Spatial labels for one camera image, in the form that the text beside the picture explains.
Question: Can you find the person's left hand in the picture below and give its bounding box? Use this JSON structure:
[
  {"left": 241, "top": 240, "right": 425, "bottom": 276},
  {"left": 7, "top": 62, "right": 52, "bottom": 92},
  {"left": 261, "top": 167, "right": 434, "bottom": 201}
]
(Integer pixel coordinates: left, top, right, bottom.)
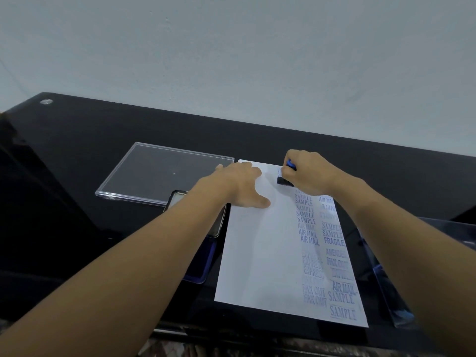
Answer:
[{"left": 196, "top": 162, "right": 271, "bottom": 209}]

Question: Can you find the blue stamp ink pad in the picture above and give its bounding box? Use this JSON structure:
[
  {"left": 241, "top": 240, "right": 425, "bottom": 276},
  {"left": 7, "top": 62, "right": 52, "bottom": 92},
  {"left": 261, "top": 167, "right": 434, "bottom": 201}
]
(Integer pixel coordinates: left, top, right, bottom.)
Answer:
[{"left": 163, "top": 189, "right": 232, "bottom": 285}]

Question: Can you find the blue rubber stamp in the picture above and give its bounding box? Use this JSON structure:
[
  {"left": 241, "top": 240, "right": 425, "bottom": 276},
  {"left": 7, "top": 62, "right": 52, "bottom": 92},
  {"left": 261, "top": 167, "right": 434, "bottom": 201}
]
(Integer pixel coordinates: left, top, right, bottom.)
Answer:
[{"left": 276, "top": 159, "right": 297, "bottom": 188}]

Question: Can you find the person's right forearm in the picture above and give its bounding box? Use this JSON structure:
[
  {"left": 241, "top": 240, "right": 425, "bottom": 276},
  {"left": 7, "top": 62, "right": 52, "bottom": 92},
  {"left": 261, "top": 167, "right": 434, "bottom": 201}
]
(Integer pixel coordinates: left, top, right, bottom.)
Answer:
[{"left": 332, "top": 175, "right": 476, "bottom": 357}]

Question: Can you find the person's right hand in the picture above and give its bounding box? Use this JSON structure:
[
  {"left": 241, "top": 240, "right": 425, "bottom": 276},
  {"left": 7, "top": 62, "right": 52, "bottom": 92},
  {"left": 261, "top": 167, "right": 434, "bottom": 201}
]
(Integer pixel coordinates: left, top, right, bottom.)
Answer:
[{"left": 282, "top": 149, "right": 358, "bottom": 198}]

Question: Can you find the white stamped paper sheet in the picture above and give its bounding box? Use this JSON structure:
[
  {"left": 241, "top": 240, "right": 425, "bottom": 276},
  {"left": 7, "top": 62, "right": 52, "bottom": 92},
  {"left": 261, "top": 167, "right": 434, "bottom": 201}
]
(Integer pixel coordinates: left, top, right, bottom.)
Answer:
[{"left": 214, "top": 159, "right": 369, "bottom": 328}]

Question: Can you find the clear plastic lid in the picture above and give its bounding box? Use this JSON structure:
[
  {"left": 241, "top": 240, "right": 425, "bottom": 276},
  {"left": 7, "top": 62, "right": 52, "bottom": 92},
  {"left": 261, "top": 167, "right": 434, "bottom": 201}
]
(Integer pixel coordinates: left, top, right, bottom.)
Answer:
[{"left": 95, "top": 141, "right": 235, "bottom": 207}]

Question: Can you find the clear plastic box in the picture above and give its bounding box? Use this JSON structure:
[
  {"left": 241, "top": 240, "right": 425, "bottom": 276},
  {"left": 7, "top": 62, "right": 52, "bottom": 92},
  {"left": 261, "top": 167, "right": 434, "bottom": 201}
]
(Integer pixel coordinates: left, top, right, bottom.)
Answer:
[{"left": 356, "top": 217, "right": 476, "bottom": 328}]

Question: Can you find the person's left forearm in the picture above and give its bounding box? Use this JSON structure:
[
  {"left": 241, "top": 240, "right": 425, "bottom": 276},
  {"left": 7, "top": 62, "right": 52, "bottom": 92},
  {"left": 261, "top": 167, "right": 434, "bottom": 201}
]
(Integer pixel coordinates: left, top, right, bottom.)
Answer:
[{"left": 0, "top": 184, "right": 229, "bottom": 357}]

